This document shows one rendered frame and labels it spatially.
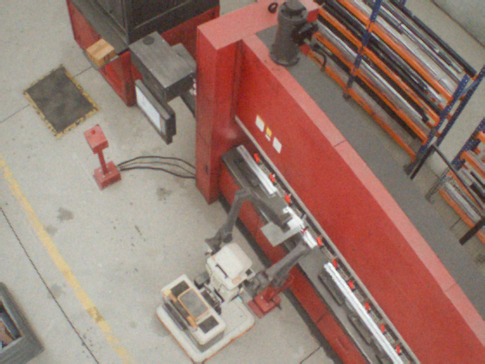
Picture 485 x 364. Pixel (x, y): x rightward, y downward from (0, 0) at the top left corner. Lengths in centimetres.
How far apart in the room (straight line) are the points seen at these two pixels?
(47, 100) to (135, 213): 179
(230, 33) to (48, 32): 385
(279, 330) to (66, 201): 245
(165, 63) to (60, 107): 255
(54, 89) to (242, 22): 323
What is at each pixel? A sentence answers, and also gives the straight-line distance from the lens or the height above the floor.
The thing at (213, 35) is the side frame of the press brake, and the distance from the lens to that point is 364.
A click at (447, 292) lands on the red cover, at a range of 308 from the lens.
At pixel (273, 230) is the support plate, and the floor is 100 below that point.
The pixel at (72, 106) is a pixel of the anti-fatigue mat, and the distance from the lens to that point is 625.
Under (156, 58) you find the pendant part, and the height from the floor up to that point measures 195.
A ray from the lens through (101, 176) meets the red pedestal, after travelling 558.
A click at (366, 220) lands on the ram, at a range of 337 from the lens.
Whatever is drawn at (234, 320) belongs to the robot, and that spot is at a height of 28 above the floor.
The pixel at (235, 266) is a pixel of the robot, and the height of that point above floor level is 137.
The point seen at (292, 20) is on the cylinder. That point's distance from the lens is 320.
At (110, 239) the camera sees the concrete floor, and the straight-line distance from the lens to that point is 541.
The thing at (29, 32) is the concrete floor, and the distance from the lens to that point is 721.
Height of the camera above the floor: 498
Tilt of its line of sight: 62 degrees down
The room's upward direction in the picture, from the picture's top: 9 degrees clockwise
